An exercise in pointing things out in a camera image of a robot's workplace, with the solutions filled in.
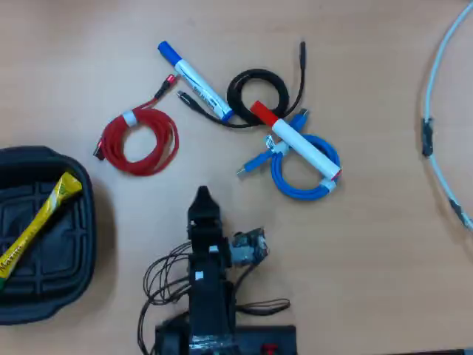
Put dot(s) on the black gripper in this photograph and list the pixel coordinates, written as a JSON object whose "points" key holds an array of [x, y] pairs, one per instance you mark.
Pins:
{"points": [[207, 255]]}

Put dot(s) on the yellow instant coffee stick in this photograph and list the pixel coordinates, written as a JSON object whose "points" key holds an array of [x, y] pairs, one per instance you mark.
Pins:
{"points": [[37, 225]]}

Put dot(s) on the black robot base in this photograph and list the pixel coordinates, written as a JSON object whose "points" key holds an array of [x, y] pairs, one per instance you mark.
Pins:
{"points": [[266, 336]]}

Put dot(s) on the red capped white marker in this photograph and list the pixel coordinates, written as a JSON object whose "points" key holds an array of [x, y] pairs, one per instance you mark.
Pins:
{"points": [[306, 148]]}

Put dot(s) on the blue capped white marker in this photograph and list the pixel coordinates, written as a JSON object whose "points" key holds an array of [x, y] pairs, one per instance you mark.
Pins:
{"points": [[192, 77]]}

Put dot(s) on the small red base part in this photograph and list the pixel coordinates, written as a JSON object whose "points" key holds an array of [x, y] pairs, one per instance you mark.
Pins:
{"points": [[269, 349]]}

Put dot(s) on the bare circuit board camera module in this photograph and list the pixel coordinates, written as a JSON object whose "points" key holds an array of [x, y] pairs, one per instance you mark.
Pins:
{"points": [[249, 246]]}

